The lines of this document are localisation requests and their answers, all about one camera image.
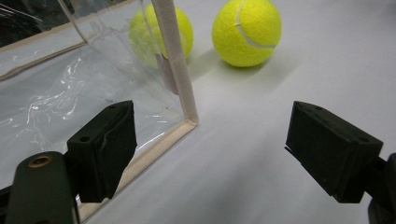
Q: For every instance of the white table cover sheet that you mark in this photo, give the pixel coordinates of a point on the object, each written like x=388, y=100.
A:
x=249, y=140

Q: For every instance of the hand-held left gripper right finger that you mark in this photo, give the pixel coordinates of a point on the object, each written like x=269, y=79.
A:
x=333, y=152

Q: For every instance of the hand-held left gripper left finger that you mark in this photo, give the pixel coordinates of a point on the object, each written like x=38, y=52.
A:
x=102, y=155

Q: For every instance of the yellow tennis ball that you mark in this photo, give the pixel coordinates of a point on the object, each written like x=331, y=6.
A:
x=186, y=29
x=230, y=46

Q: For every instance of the transparent bag with beige trim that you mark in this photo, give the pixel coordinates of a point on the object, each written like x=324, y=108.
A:
x=46, y=102

